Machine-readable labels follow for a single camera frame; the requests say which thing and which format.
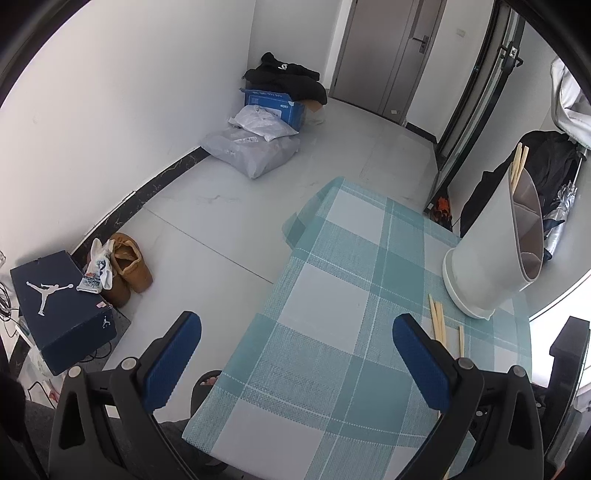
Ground orange and black tool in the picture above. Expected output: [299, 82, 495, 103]
[427, 194, 453, 227]

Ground grey plastic parcel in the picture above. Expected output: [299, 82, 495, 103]
[200, 129, 302, 180]

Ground black slipper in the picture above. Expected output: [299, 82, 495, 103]
[190, 369, 225, 418]

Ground white hanging bag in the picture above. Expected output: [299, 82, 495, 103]
[549, 60, 591, 151]

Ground silver folded umbrella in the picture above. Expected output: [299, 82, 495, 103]
[540, 148, 589, 264]

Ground black clothing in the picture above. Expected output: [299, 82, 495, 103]
[244, 52, 328, 106]

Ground blue cardboard box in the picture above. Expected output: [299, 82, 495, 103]
[240, 88, 306, 131]

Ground grey door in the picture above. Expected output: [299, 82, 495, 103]
[330, 0, 446, 125]

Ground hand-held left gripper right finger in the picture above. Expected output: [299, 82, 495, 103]
[392, 313, 546, 480]

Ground white utensil holder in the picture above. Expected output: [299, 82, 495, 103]
[442, 167, 546, 320]

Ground black backpack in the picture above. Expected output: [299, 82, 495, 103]
[459, 130, 583, 238]

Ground teal plaid tablecloth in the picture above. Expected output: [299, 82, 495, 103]
[181, 175, 534, 480]

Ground black cable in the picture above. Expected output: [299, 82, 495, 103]
[0, 279, 21, 324]

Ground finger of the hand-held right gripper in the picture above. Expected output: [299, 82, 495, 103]
[545, 316, 591, 467]

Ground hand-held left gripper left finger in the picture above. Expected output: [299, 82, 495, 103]
[48, 311, 227, 480]

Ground white printed sock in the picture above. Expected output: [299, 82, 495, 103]
[76, 237, 116, 294]

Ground dark blue shoe box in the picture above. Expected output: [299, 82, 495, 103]
[10, 250, 116, 376]

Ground white plastic parcel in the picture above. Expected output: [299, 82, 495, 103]
[228, 105, 299, 141]

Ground black framed door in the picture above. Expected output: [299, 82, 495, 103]
[434, 0, 527, 183]

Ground pile of wooden chopsticks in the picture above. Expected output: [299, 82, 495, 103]
[428, 294, 466, 480]

